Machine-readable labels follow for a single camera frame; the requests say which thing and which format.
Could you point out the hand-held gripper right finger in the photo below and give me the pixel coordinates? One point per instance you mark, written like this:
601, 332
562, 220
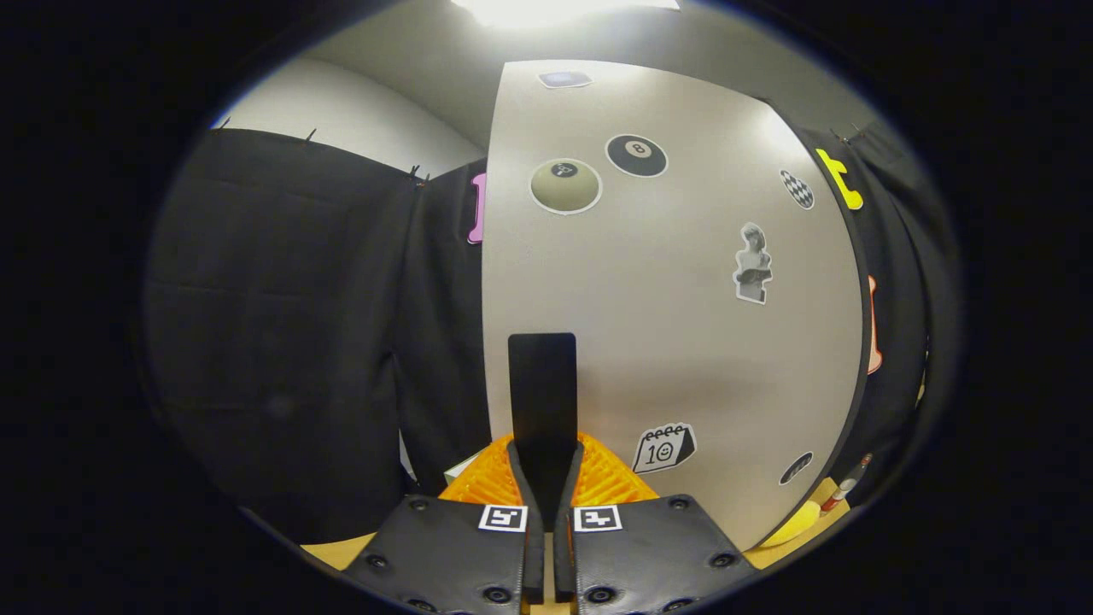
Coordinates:
564, 559

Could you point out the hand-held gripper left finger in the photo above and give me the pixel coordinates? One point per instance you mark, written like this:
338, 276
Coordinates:
535, 555

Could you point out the dark grey shoe cabinet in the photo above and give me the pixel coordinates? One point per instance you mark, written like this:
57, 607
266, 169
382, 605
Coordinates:
857, 393

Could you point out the yellow textured toy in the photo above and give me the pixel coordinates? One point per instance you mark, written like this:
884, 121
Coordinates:
794, 525

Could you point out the white pen with red cap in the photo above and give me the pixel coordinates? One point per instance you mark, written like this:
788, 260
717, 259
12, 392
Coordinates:
845, 489

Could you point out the large ceiling light panel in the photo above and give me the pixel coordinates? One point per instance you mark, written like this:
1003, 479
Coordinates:
555, 8

